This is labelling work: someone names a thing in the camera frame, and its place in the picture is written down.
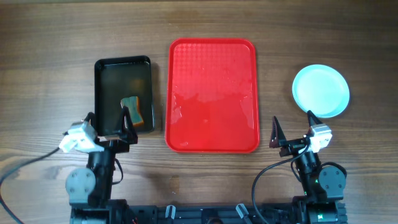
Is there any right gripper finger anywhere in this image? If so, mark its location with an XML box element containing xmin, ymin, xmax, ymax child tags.
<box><xmin>307</xmin><ymin>110</ymin><xmax>322</xmax><ymax>126</ymax></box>
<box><xmin>269</xmin><ymin>116</ymin><xmax>286</xmax><ymax>147</ymax></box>

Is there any white plate top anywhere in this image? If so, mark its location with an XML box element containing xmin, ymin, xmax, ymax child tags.
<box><xmin>292</xmin><ymin>64</ymin><xmax>350</xmax><ymax>118</ymax></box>

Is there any orange green scrub sponge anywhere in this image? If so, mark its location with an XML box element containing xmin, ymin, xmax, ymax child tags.
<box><xmin>121</xmin><ymin>96</ymin><xmax>144</xmax><ymax>127</ymax></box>

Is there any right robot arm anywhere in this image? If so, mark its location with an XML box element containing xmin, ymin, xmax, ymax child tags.
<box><xmin>269</xmin><ymin>111</ymin><xmax>348</xmax><ymax>223</ymax></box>

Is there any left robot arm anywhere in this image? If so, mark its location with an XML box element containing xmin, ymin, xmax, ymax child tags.
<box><xmin>59</xmin><ymin>106</ymin><xmax>138</xmax><ymax>224</ymax></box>

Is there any black water tray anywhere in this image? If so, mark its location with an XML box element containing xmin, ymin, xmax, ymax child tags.
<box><xmin>95</xmin><ymin>55</ymin><xmax>155</xmax><ymax>136</ymax></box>

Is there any red plastic tray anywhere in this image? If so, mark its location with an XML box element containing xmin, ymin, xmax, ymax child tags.
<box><xmin>165</xmin><ymin>38</ymin><xmax>260</xmax><ymax>154</ymax></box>

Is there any right black cable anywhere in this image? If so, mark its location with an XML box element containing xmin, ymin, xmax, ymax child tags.
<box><xmin>251</xmin><ymin>143</ymin><xmax>310</xmax><ymax>224</ymax></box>

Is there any black cable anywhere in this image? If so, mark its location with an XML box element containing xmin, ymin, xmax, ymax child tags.
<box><xmin>251</xmin><ymin>143</ymin><xmax>310</xmax><ymax>224</ymax></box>
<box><xmin>0</xmin><ymin>147</ymin><xmax>60</xmax><ymax>224</ymax></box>

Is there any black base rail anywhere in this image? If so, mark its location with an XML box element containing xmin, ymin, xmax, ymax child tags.
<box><xmin>70</xmin><ymin>203</ymin><xmax>348</xmax><ymax>224</ymax></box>

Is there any left black cable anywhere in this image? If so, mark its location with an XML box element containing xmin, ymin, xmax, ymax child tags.
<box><xmin>0</xmin><ymin>147</ymin><xmax>60</xmax><ymax>224</ymax></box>

